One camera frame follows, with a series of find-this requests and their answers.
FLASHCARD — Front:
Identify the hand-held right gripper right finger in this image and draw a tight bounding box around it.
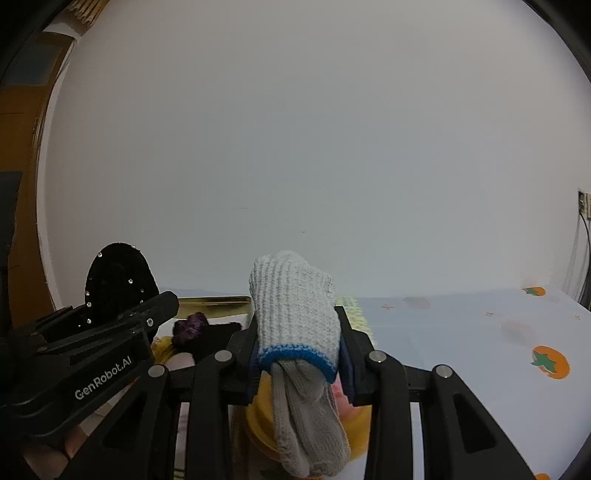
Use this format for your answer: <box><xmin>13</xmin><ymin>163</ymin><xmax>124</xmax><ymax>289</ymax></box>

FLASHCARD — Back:
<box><xmin>333</xmin><ymin>305</ymin><xmax>536</xmax><ymax>480</ymax></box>

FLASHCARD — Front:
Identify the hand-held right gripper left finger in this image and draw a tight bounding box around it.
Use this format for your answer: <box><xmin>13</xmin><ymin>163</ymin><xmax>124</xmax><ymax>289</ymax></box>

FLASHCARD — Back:
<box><xmin>60</xmin><ymin>318</ymin><xmax>259</xmax><ymax>480</ymax></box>

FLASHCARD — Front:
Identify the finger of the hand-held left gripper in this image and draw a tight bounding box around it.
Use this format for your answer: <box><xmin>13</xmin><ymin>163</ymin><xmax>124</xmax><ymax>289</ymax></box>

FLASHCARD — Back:
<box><xmin>9</xmin><ymin>305</ymin><xmax>89</xmax><ymax>345</ymax></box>
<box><xmin>28</xmin><ymin>291</ymin><xmax>180</xmax><ymax>357</ymax></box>

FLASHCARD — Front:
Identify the black wristband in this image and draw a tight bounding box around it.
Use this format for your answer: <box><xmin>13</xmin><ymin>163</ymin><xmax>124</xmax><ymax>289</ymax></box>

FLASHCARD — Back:
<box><xmin>191</xmin><ymin>320</ymin><xmax>243</xmax><ymax>365</ymax></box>

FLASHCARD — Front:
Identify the dark purple scrunchie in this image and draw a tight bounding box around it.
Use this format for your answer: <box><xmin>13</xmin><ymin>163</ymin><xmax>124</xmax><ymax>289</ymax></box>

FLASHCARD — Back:
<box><xmin>172</xmin><ymin>311</ymin><xmax>208</xmax><ymax>348</ymax></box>

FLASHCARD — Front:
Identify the yellow cloth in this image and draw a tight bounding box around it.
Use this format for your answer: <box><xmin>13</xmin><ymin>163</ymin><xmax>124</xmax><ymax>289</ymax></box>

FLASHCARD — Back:
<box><xmin>152</xmin><ymin>336</ymin><xmax>178</xmax><ymax>365</ymax></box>

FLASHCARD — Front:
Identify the black rhinestone cloth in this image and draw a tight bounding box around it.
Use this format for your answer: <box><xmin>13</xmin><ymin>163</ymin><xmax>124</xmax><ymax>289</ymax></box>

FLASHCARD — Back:
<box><xmin>85</xmin><ymin>242</ymin><xmax>161</xmax><ymax>326</ymax></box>

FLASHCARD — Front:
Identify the rectangular gold tin box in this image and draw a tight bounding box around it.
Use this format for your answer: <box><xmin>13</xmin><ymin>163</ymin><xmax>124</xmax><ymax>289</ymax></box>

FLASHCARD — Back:
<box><xmin>154</xmin><ymin>295</ymin><xmax>254</xmax><ymax>370</ymax></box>

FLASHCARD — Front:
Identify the white knitted glove blue cuff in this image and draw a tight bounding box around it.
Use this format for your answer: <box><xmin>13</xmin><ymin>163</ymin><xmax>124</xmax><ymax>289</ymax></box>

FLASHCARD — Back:
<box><xmin>248</xmin><ymin>250</ymin><xmax>349</xmax><ymax>478</ymax></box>

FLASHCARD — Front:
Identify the person's left hand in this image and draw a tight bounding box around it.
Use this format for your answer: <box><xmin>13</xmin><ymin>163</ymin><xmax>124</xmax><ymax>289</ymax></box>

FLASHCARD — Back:
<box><xmin>21</xmin><ymin>415</ymin><xmax>93</xmax><ymax>480</ymax></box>

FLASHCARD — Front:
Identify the yellow green patterned tissue pack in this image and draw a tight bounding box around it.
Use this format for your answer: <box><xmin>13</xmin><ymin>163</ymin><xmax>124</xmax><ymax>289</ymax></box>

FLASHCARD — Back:
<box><xmin>344</xmin><ymin>295</ymin><xmax>379</xmax><ymax>349</ymax></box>

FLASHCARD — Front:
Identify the yellow bowl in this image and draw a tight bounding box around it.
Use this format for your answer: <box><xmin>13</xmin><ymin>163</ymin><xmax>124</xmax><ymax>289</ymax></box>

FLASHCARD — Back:
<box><xmin>245</xmin><ymin>369</ymin><xmax>372</xmax><ymax>462</ymax></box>

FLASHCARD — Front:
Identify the wooden door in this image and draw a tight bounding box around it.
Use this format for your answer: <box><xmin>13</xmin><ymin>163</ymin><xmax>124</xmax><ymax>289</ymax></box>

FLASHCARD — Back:
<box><xmin>0</xmin><ymin>28</ymin><xmax>77</xmax><ymax>333</ymax></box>

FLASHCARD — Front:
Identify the beige fringed hanging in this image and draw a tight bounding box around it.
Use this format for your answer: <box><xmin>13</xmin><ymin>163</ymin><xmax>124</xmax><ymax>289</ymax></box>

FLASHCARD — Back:
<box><xmin>65</xmin><ymin>0</ymin><xmax>109</xmax><ymax>21</ymax></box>

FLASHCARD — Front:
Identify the black cable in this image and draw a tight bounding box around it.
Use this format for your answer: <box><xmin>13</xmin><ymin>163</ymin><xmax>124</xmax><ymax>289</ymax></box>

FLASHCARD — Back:
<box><xmin>582</xmin><ymin>215</ymin><xmax>591</xmax><ymax>305</ymax></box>

